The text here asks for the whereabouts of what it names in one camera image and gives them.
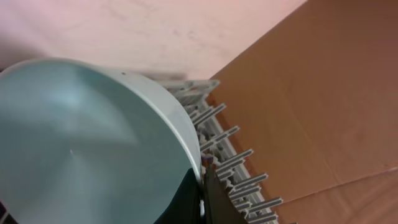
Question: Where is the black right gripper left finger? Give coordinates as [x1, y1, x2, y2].
[155, 169, 200, 224]

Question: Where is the grey dishwasher rack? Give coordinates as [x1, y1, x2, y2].
[158, 80, 284, 224]

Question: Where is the light blue bowl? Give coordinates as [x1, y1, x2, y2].
[1, 58, 201, 223]

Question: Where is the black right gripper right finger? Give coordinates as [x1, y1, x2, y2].
[203, 168, 248, 224]

